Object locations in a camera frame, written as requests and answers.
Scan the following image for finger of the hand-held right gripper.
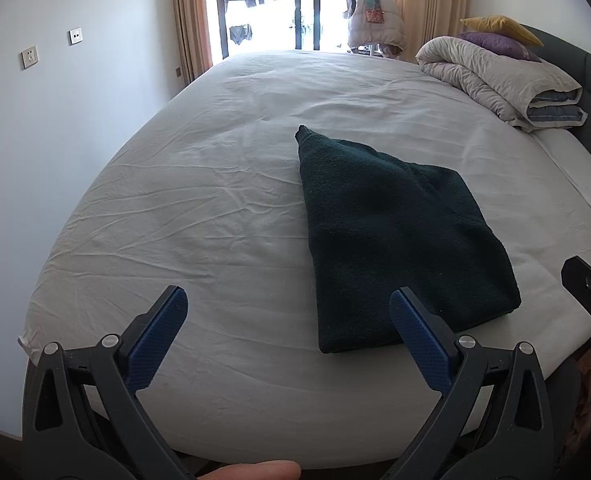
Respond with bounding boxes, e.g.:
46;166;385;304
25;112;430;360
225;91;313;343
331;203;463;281
560;256;591;320

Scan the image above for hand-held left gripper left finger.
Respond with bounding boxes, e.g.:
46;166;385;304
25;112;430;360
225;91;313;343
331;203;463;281
20;285;196;480

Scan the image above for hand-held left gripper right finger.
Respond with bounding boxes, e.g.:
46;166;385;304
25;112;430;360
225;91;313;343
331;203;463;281
378;287;559;480

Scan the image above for dark green sweater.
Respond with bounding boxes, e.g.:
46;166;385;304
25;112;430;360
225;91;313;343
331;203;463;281
295;125;522;355

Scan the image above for person's left hand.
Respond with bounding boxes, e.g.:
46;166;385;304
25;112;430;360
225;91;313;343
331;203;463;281
198;460;301;480

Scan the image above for white pillow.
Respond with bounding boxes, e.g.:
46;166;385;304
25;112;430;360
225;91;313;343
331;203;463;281
530;127;591;235

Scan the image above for bed with white sheet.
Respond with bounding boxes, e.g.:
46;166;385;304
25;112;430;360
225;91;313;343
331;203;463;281
18;50;591;441

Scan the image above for folded grey duvet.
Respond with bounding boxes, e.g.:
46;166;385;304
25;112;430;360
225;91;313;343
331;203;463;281
415;36;589;133

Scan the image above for purple pillow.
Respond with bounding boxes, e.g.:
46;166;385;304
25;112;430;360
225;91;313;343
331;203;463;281
458;31;541;63

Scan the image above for yellow pillow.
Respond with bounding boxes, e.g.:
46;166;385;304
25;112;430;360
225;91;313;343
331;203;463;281
459;15;545;47

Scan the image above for beige curtain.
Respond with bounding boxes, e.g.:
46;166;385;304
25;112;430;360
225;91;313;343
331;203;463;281
170;0;214;86
393;0;469;63

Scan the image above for white puffer vest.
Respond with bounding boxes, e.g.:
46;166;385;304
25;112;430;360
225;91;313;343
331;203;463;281
346;0;406;56

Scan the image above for glass balcony door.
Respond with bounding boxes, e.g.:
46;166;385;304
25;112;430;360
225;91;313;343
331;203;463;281
203;0;399;61

